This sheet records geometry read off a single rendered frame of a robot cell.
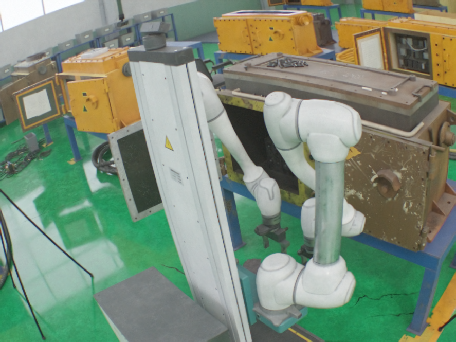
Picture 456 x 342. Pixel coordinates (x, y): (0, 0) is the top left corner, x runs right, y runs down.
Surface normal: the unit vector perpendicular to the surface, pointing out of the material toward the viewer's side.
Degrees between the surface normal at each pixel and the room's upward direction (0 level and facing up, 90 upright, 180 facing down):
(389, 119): 90
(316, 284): 77
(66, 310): 0
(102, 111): 90
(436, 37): 90
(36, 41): 90
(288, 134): 112
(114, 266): 0
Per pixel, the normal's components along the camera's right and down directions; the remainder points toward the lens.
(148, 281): -0.18, -0.89
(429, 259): -0.75, 0.40
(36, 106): 0.39, 0.33
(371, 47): 0.62, 0.24
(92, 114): -0.55, 0.45
